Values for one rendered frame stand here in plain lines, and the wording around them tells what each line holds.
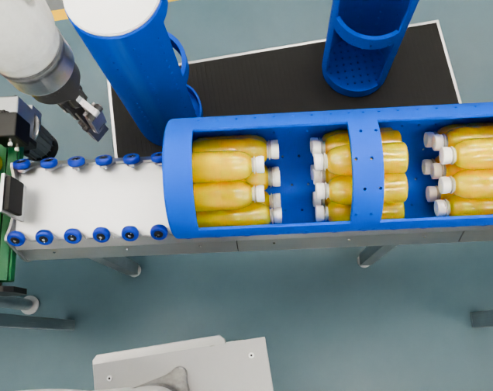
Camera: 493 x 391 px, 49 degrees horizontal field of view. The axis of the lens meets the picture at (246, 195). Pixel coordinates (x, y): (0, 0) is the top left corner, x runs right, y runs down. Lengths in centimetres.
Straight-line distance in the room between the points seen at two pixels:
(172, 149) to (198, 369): 49
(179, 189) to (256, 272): 123
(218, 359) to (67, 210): 59
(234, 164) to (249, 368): 45
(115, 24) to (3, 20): 98
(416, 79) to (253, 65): 71
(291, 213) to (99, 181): 53
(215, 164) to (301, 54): 136
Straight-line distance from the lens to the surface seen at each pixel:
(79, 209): 154
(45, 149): 199
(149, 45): 166
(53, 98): 79
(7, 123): 161
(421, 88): 250
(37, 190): 160
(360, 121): 123
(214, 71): 248
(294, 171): 144
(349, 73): 247
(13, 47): 66
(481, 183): 132
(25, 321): 205
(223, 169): 121
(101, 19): 162
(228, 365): 127
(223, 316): 235
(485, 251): 252
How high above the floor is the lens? 233
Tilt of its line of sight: 75 degrees down
